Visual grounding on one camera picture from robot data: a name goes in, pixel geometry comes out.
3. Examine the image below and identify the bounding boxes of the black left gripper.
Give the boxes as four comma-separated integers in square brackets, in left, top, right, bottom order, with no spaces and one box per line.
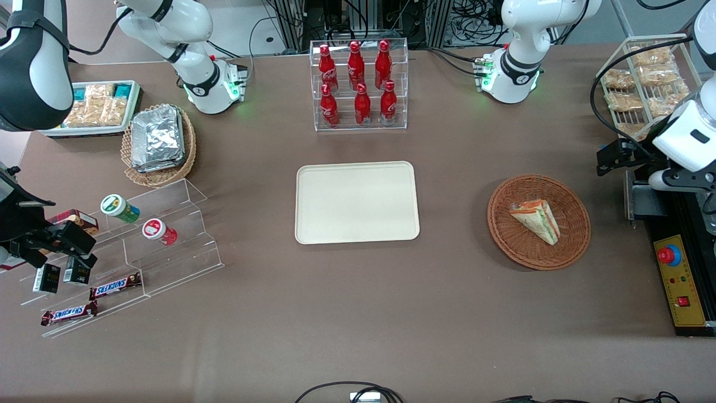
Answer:
[596,139,667,177]

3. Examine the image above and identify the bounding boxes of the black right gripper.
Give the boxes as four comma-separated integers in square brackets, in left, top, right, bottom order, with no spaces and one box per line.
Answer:
[0,168,99,270]

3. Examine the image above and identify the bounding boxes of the triangle sandwich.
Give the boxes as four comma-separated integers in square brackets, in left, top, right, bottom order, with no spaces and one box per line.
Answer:
[508,199,560,246]

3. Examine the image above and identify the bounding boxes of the brown wicker basket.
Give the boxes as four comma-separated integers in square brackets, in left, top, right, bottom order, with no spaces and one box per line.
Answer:
[487,174,592,271]

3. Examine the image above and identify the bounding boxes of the white snack tray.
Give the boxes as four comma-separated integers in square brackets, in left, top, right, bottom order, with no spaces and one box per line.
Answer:
[39,80,142,138]

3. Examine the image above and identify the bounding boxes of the tan wicker basket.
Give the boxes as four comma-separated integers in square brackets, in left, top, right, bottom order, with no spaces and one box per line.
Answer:
[120,105,197,188]

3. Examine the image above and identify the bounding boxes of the cream plastic tray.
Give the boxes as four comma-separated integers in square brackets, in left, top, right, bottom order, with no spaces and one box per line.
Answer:
[295,161,421,245]

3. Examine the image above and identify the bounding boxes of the small black box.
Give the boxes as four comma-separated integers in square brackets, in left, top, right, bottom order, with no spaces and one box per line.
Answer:
[32,263,62,294]
[63,256,92,286]

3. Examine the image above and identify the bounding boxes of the grey metal box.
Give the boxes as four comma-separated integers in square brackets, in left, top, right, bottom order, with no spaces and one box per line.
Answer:
[625,170,672,220]

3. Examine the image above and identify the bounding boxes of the red brown small box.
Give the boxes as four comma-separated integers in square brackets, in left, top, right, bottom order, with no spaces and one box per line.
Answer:
[48,209,100,236]

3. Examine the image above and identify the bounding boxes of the Snickers chocolate bar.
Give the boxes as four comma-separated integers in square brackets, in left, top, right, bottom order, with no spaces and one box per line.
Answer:
[40,301,99,327]
[89,272,142,301]

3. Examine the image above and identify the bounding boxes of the green lidded cup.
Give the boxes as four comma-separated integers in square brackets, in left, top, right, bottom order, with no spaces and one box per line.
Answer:
[100,194,141,224]

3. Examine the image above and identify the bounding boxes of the red lidded cup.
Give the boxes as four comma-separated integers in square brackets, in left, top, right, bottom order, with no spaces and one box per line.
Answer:
[141,218,178,246]

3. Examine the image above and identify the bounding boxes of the clear acrylic stepped stand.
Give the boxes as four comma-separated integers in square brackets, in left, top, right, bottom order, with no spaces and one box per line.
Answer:
[20,178,225,339]

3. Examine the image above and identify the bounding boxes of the black yellow control box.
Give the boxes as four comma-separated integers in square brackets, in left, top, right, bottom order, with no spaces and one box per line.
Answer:
[625,168,716,338]

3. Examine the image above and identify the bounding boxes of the silver foil pack stack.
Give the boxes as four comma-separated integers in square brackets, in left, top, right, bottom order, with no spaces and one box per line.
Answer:
[130,105,186,173]

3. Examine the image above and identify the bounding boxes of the red cola bottle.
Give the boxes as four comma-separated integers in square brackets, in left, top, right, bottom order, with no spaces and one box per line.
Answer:
[355,83,371,126]
[380,81,398,125]
[347,40,365,90]
[320,84,340,128]
[319,44,338,93]
[374,40,392,89]

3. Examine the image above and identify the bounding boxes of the clear acrylic bottle rack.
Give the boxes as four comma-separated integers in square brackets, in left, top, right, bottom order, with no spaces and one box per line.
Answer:
[309,38,409,132]

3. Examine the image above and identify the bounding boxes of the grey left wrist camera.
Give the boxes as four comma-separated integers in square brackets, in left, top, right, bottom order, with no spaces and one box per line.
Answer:
[648,167,716,192]

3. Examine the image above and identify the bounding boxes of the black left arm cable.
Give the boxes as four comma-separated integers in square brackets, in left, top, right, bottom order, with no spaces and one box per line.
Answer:
[590,36,694,163]

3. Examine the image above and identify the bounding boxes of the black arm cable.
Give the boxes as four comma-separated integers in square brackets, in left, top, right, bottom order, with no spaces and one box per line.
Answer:
[590,36,694,163]
[64,7,135,57]

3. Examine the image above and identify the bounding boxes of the white wire rack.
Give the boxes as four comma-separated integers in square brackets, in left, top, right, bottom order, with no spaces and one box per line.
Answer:
[595,34,706,140]

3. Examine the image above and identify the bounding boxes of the black base cables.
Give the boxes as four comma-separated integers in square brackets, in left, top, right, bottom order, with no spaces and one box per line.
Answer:
[428,48,484,76]

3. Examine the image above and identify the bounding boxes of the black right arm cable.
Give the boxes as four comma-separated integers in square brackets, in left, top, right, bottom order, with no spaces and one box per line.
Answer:
[64,7,135,57]

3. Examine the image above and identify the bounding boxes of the black cable tangle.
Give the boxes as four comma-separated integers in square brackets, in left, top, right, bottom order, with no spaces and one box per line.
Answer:
[452,0,507,45]

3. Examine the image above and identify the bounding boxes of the aluminium frame post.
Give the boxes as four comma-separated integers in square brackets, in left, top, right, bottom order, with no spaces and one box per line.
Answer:
[426,0,453,48]
[274,0,305,52]

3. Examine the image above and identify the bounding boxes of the black looped cables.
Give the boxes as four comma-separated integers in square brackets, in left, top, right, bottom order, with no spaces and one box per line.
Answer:
[294,381,404,403]

